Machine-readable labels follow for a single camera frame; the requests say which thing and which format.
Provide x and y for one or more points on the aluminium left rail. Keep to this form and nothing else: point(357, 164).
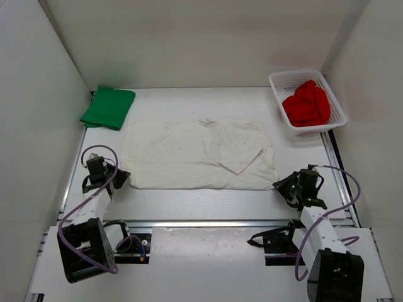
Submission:
point(71, 175)

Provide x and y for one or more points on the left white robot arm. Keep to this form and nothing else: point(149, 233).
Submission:
point(87, 245)

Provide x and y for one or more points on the white t shirt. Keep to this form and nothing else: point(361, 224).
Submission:
point(199, 154)

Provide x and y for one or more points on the aluminium front rail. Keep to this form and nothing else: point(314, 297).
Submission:
point(206, 223)

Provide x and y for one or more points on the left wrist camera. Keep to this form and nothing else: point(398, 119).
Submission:
point(93, 156)

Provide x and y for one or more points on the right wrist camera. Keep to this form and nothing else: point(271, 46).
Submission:
point(312, 166)

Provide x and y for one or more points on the white plastic basket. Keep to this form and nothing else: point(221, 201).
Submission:
point(285, 83)

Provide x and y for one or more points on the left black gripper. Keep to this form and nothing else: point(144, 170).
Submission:
point(123, 175)

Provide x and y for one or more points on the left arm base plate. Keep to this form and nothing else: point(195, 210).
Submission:
point(136, 248)

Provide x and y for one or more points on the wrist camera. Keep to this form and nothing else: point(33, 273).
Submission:
point(93, 156)
point(312, 166)

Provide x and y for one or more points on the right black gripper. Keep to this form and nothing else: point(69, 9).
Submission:
point(282, 186)

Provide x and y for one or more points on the green t shirt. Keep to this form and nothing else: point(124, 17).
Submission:
point(108, 108)

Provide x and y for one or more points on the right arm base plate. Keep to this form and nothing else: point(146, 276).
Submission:
point(280, 245)

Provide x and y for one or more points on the red cloth in basket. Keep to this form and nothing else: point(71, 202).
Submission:
point(309, 106)

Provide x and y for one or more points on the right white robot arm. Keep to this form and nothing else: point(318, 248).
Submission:
point(321, 258)

